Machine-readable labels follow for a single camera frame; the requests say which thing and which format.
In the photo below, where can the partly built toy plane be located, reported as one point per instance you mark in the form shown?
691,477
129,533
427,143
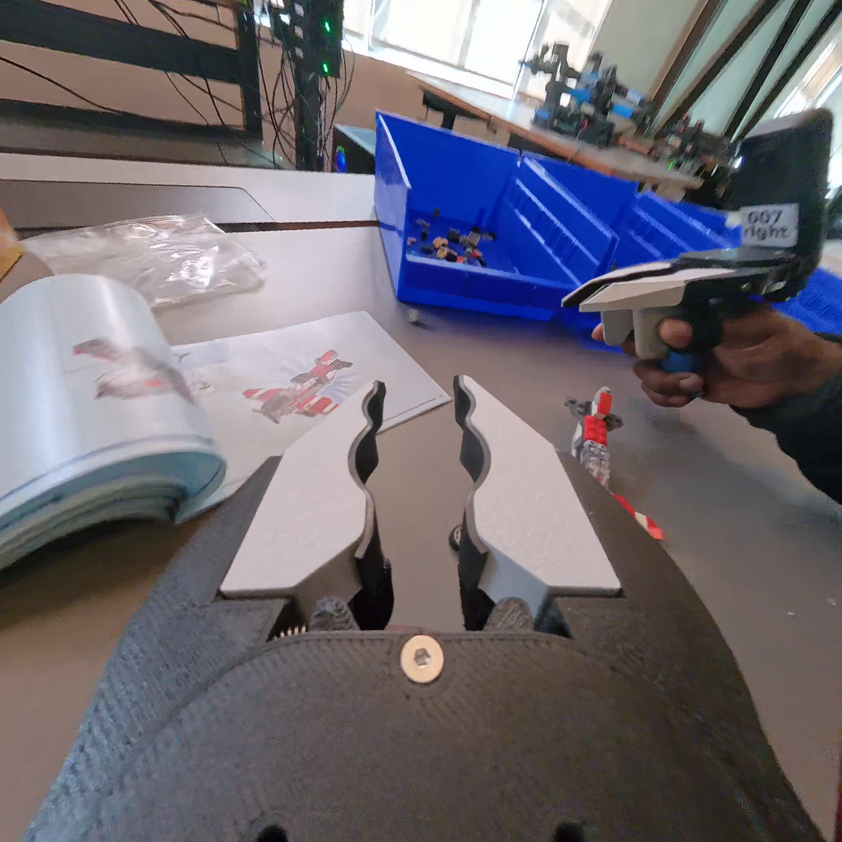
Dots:
595,427

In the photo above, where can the pale blue instruction booklet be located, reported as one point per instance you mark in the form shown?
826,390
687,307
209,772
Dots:
98,394

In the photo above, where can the person's right hand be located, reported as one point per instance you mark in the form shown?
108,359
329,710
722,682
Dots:
756,362

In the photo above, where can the pile of small brick pieces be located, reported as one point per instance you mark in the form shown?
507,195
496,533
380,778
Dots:
460,240

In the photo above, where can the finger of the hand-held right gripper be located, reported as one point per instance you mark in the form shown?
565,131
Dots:
644,296
631,275

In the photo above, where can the red white striped brick wing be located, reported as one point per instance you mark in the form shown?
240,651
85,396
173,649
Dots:
641,519

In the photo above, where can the small toy wheel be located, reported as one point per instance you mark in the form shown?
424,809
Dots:
455,536

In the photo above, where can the grey desk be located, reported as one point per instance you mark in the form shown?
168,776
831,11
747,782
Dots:
723,559

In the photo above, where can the black equipment rack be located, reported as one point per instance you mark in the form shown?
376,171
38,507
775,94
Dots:
309,66

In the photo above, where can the computer tower with coloured fans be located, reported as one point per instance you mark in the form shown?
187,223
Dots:
355,141

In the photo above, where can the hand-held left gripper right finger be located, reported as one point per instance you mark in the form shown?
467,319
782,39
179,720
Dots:
539,519

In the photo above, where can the long wooden table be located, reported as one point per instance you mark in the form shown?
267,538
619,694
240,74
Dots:
487,98

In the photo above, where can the clear plastic bag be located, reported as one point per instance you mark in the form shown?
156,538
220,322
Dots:
164,256

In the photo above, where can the yellow toy brick box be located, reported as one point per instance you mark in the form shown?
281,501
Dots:
6,253

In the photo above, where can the black blue robot arms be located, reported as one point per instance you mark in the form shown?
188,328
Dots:
579,98

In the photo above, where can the dark grey flat panel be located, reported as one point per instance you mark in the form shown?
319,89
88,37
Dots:
131,204

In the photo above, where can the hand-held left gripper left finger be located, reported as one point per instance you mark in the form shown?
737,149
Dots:
302,519

